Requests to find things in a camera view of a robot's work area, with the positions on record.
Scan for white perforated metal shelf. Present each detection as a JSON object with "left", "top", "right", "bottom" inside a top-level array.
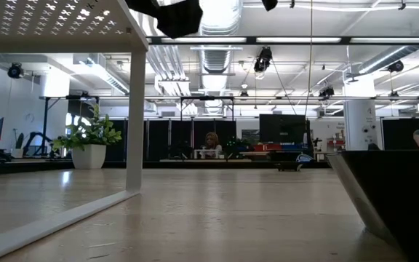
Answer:
[{"left": 0, "top": 0, "right": 149, "bottom": 262}]

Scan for red and blue bins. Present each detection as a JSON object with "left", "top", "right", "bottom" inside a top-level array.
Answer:
[{"left": 252, "top": 143, "right": 305, "bottom": 153}]

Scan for black TV screen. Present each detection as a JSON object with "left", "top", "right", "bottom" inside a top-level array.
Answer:
[{"left": 259, "top": 114, "right": 308, "bottom": 145}]

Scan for green plant in white pot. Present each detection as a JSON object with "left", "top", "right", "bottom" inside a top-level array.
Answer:
[{"left": 51, "top": 103, "right": 123, "bottom": 170}]

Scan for silver ventilation duct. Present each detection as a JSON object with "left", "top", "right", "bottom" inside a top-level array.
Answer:
[{"left": 191, "top": 0, "right": 245, "bottom": 117}]

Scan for shelf with red boxes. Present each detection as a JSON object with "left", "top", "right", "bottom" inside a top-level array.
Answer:
[{"left": 326, "top": 136, "right": 346, "bottom": 161}]

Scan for black ceiling-hung camera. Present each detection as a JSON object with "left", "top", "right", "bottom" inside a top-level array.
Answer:
[
  {"left": 318, "top": 85, "right": 336, "bottom": 98},
  {"left": 386, "top": 60, "right": 405, "bottom": 74},
  {"left": 7, "top": 62, "right": 25, "bottom": 79}
]

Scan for black aluminium table frame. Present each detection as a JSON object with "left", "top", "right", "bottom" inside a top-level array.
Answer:
[{"left": 0, "top": 159, "right": 341, "bottom": 178}]

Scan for black neighbouring rig frame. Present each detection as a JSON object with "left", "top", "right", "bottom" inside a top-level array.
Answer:
[
  {"left": 179, "top": 95, "right": 236, "bottom": 122},
  {"left": 38, "top": 95, "right": 101, "bottom": 157}
]

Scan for black partition wall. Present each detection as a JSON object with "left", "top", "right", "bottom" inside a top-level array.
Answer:
[
  {"left": 105, "top": 119, "right": 238, "bottom": 163},
  {"left": 381, "top": 118, "right": 419, "bottom": 151}
]

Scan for black overhead camera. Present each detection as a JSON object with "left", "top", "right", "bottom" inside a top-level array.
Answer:
[{"left": 252, "top": 46, "right": 274, "bottom": 74}]

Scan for small white pot with leaf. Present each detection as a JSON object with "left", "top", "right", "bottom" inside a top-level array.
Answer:
[{"left": 12, "top": 127, "right": 25, "bottom": 159}]

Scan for black beam with light strips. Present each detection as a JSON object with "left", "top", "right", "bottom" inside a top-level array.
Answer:
[{"left": 146, "top": 35, "right": 419, "bottom": 46}]

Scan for black wavy square mini plate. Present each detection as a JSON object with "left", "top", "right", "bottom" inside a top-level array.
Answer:
[
  {"left": 326, "top": 150, "right": 419, "bottom": 262},
  {"left": 155, "top": 0, "right": 204, "bottom": 39}
]

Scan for white round column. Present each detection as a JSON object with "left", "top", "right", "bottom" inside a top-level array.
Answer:
[{"left": 343, "top": 74, "right": 378, "bottom": 153}]

